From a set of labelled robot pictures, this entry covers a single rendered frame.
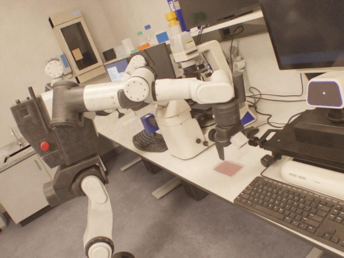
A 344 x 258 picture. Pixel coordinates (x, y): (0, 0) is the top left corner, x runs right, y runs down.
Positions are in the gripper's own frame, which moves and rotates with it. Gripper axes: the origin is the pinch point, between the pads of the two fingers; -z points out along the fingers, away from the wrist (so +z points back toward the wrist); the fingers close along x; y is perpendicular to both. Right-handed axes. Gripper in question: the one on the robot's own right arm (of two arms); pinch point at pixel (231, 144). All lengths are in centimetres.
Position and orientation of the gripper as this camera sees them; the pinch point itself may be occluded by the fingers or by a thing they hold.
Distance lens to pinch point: 96.1
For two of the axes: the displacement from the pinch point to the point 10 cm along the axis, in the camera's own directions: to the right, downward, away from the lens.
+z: -2.4, -8.3, -5.1
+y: -5.7, -3.0, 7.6
